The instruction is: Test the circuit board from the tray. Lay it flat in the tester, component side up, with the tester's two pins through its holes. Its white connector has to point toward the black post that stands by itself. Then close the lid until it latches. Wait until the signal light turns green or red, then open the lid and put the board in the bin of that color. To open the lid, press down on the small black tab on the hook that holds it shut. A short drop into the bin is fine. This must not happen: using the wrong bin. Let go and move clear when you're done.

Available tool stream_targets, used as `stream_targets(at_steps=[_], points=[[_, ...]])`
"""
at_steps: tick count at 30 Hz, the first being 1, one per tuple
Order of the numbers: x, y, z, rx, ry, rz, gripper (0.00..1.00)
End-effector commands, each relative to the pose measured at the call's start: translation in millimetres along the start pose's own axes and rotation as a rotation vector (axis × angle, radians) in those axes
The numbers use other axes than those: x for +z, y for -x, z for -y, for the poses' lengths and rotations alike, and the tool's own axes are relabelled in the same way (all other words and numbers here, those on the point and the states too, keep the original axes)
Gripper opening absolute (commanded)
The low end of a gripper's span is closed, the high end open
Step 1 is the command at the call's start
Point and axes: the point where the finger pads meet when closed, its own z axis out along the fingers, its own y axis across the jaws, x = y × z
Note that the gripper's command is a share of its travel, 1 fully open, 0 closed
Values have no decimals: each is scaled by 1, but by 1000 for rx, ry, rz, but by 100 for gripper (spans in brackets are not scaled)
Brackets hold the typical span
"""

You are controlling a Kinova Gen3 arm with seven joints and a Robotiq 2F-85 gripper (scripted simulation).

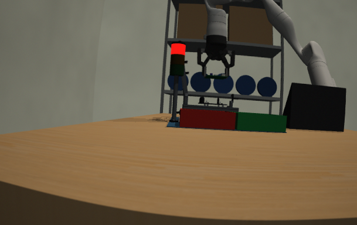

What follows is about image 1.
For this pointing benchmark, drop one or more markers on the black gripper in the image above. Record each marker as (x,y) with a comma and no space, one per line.
(216,49)

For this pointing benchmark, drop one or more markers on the green square bin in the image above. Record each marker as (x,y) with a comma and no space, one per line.
(260,122)

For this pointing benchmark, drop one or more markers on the green circuit board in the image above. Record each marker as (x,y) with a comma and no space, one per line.
(223,76)

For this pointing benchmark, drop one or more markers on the red bin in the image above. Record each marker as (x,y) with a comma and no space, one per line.
(212,119)

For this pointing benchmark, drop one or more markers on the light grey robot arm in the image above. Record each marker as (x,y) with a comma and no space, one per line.
(317,66)

